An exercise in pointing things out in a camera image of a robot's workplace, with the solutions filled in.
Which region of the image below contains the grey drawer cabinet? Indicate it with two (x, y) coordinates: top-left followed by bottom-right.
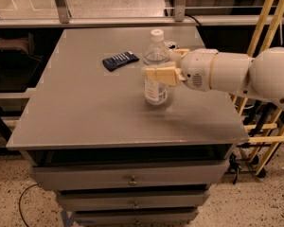
(8, 27), (248, 215)

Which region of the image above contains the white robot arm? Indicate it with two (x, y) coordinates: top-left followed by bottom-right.
(142, 47), (284, 112)

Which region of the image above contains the metal post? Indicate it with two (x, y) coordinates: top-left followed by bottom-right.
(55, 0), (69, 24)
(174, 0), (186, 22)

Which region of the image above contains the top grey drawer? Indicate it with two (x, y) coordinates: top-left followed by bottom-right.
(31, 160), (228, 190)

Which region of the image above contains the left metal post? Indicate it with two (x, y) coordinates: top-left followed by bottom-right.
(55, 0), (69, 24)

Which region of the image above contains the grey drawer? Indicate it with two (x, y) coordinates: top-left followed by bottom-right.
(74, 209), (198, 226)
(57, 190), (209, 211)
(31, 160), (228, 190)

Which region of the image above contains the black floor cable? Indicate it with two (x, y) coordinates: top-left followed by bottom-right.
(18, 183), (40, 227)

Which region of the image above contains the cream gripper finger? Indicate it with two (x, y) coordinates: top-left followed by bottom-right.
(170, 49), (189, 62)
(144, 66), (186, 86)

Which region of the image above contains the yellow wooden rack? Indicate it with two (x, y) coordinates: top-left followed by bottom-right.
(230, 0), (284, 178)

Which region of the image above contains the black cable behind table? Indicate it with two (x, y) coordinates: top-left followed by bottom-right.
(185, 13), (206, 33)

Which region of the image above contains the middle grey drawer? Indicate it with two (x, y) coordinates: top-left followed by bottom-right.
(57, 190), (209, 211)

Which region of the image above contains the right metal post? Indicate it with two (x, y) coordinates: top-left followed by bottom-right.
(174, 0), (186, 22)

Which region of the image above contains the bottom grey drawer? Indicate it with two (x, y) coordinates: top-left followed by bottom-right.
(74, 209), (198, 226)

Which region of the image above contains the orange soda can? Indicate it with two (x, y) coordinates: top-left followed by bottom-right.
(167, 42), (179, 50)

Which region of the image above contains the clear plastic water bottle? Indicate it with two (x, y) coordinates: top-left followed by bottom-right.
(143, 29), (169, 106)

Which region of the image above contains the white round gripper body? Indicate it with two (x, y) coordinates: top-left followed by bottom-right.
(181, 48), (219, 92)

